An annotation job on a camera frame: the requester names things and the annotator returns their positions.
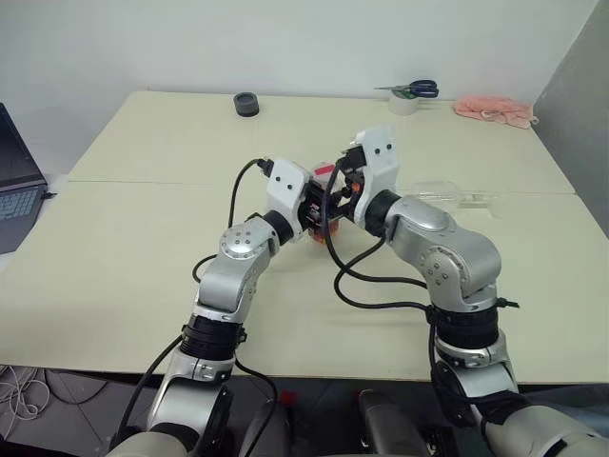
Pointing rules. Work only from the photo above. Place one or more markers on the black round tape roll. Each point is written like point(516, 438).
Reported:
point(246, 104)

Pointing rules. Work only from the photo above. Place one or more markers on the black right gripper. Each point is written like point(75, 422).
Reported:
point(351, 164)

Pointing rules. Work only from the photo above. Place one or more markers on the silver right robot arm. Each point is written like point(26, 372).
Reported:
point(447, 252)

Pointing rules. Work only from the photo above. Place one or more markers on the dark rounded shape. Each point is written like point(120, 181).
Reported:
point(390, 423)

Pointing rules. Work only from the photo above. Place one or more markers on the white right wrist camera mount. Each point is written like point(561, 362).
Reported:
point(379, 159)

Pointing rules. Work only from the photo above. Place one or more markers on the pink cloth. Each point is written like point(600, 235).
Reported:
point(495, 108)

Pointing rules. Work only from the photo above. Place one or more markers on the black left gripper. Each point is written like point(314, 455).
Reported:
point(314, 204)

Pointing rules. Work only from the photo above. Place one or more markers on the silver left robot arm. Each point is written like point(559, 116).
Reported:
point(228, 285)

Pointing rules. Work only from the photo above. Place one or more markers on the white tape roll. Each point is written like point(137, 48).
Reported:
point(403, 105)

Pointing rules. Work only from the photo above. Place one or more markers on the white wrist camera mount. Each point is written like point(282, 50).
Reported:
point(284, 190)
point(379, 159)

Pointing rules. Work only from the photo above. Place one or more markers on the grey laptop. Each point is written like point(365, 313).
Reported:
point(14, 190)

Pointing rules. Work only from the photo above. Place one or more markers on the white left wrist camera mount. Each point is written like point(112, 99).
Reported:
point(284, 190)

